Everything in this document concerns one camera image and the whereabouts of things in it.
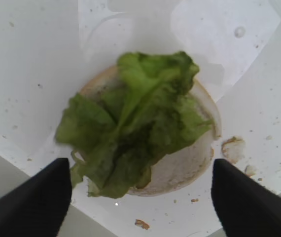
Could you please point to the bread piece on tray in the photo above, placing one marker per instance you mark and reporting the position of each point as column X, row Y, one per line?
column 233, row 149

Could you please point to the bottom bun on tray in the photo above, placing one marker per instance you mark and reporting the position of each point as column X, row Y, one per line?
column 167, row 122

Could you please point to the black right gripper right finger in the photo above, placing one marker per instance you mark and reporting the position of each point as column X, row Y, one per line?
column 244, row 208

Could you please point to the white metal tray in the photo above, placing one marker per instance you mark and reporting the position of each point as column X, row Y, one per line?
column 50, row 49

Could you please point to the green lettuce leaf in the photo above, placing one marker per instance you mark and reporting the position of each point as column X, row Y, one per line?
column 92, row 132

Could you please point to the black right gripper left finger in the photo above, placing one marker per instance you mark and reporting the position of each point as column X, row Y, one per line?
column 38, row 207

